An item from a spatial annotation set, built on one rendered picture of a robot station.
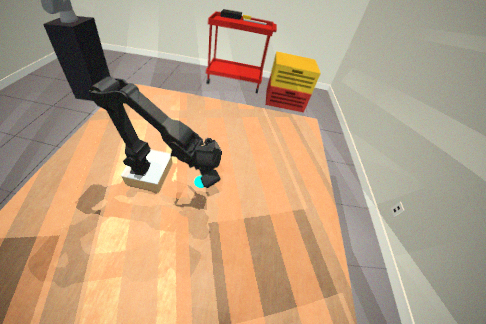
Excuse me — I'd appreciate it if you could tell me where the cyan circle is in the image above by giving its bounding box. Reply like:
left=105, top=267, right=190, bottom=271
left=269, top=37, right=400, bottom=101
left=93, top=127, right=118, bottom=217
left=194, top=175, right=204, bottom=188

